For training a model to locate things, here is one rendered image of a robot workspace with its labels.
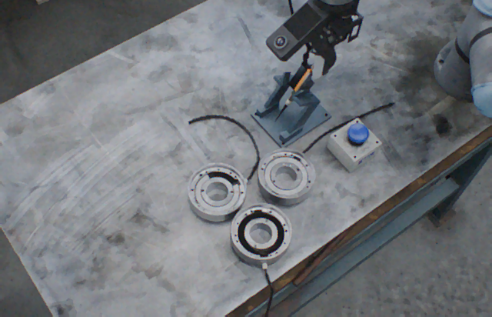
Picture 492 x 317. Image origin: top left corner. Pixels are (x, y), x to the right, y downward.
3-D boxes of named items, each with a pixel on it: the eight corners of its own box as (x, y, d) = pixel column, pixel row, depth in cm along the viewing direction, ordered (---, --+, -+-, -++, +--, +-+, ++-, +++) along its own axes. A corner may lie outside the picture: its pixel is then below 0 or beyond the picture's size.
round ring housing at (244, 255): (227, 215, 113) (227, 205, 109) (284, 210, 114) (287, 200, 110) (233, 270, 108) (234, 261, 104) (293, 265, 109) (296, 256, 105)
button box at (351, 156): (350, 174, 118) (355, 161, 114) (326, 147, 121) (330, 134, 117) (381, 152, 121) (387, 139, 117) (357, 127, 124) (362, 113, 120)
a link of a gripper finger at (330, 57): (334, 76, 110) (339, 40, 103) (327, 81, 110) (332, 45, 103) (316, 61, 112) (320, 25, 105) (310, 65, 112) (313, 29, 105)
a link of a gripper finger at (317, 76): (344, 78, 116) (350, 43, 109) (320, 94, 114) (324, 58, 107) (333, 69, 118) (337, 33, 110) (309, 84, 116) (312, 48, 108)
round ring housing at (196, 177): (204, 234, 111) (204, 225, 107) (178, 187, 115) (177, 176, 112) (255, 210, 114) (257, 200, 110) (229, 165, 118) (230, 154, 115)
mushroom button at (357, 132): (353, 157, 117) (358, 143, 113) (339, 142, 119) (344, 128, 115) (368, 147, 119) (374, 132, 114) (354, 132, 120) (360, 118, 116)
